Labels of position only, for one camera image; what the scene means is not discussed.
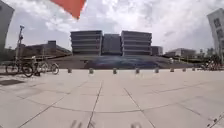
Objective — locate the dark bicycle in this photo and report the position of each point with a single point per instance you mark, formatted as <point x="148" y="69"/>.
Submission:
<point x="20" y="68"/>

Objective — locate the row of short bollards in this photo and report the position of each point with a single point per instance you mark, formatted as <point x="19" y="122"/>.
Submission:
<point x="114" y="70"/>

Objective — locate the distant low building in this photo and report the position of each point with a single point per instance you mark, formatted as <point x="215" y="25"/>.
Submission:
<point x="181" y="52"/>

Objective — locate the orange flag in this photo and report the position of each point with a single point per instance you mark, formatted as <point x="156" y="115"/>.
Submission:
<point x="71" y="6"/>

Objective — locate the robot's own part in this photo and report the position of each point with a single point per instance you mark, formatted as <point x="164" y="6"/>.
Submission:
<point x="74" y="124"/>
<point x="136" y="126"/>

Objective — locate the grey multi-storey block building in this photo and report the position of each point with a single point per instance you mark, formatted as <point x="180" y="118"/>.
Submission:
<point x="86" y="41"/>

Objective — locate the grey stone slab plaza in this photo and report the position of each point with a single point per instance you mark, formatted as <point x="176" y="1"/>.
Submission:
<point x="113" y="96"/>

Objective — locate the row of parked bicycles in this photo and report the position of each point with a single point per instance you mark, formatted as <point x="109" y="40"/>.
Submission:
<point x="211" y="65"/>

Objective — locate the pale tall building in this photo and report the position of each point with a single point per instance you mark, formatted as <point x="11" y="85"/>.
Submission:
<point x="217" y="30"/>

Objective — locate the large pale many-windowed building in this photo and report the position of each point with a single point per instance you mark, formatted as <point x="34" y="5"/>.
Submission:
<point x="4" y="23"/>

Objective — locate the low dark building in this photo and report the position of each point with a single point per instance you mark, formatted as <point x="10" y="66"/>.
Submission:
<point x="50" y="49"/>

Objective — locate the pale bicycle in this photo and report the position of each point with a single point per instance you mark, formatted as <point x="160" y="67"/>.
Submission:
<point x="48" y="67"/>

